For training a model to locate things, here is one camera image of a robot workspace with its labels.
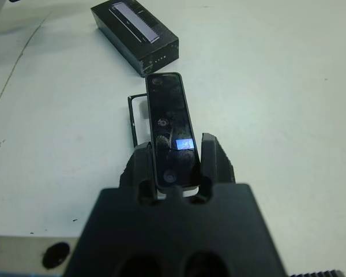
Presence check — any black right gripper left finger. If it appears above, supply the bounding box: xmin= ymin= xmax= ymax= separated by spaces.
xmin=120 ymin=143 xmax=157 ymax=206

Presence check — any slim black camera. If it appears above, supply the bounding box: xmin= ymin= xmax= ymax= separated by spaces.
xmin=145 ymin=72 xmax=203 ymax=193

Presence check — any black printed box lid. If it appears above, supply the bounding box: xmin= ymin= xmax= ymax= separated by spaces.
xmin=90 ymin=0 xmax=180 ymax=77

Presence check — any black box base white inset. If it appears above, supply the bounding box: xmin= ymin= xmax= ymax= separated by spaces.
xmin=127 ymin=92 xmax=201 ymax=200

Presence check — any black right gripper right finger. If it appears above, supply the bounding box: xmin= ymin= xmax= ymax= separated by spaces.
xmin=196 ymin=132 xmax=236 ymax=204

